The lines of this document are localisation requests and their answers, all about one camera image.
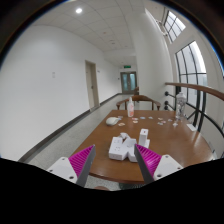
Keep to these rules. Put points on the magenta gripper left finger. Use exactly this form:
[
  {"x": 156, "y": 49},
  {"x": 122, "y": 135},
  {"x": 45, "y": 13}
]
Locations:
[{"x": 75, "y": 168}]

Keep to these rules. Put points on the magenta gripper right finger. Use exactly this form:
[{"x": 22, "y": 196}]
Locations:
[{"x": 154, "y": 166}]

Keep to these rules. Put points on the white power strip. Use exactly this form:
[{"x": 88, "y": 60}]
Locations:
[{"x": 121, "y": 149}]

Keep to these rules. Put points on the white computer mouse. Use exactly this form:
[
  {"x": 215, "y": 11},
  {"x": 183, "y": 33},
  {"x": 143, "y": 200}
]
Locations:
[{"x": 112, "y": 121}]

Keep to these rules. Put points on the sanitizer bottle with red label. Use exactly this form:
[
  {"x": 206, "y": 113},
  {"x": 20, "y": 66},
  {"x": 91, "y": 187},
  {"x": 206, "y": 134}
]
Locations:
[{"x": 130, "y": 107}]

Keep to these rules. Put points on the wooden chair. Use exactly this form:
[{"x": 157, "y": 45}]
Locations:
[{"x": 139, "y": 98}]

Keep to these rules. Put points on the clear glass jar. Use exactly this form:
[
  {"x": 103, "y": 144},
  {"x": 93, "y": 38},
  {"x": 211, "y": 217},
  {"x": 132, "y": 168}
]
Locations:
[{"x": 180, "y": 105}]

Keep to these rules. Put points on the wooden handrail with black posts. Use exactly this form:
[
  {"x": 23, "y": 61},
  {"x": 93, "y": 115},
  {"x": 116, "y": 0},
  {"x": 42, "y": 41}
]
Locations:
[{"x": 199, "y": 110}]

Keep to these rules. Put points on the double glass door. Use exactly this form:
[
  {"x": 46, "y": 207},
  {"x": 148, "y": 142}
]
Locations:
[{"x": 128, "y": 82}]

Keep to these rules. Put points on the beige side door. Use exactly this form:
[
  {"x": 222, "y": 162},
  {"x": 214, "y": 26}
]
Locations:
[{"x": 91, "y": 81}]

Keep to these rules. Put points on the large arched window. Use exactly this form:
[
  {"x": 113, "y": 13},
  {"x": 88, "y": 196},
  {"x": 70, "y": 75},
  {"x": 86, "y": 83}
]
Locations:
[{"x": 190, "y": 65}]

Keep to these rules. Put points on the round ceiling light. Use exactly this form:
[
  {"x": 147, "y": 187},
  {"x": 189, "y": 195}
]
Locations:
[{"x": 79, "y": 10}]

